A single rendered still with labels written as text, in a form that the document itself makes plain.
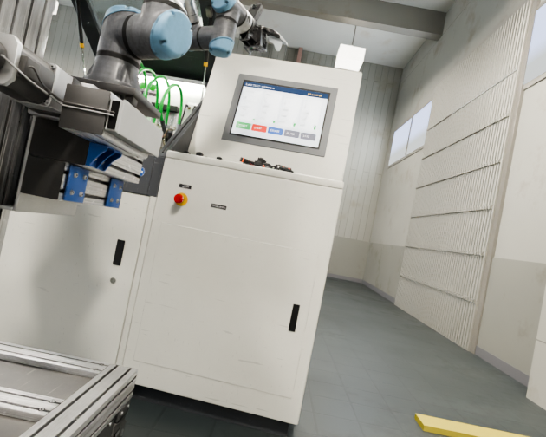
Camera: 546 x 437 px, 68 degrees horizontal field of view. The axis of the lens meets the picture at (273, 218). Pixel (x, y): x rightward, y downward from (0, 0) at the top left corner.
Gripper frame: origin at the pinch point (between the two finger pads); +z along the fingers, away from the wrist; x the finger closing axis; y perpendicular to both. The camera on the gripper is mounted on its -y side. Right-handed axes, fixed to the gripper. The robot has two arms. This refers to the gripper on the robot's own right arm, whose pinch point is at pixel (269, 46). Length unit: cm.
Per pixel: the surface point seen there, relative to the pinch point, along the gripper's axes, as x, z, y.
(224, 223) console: -12, -4, 71
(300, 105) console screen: 1.4, 30.0, 12.8
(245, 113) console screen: -21.0, 19.9, 17.9
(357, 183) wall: -155, 723, -87
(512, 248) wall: 104, 267, 61
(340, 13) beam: -131, 466, -318
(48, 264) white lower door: -77, -27, 91
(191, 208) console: -24, -9, 66
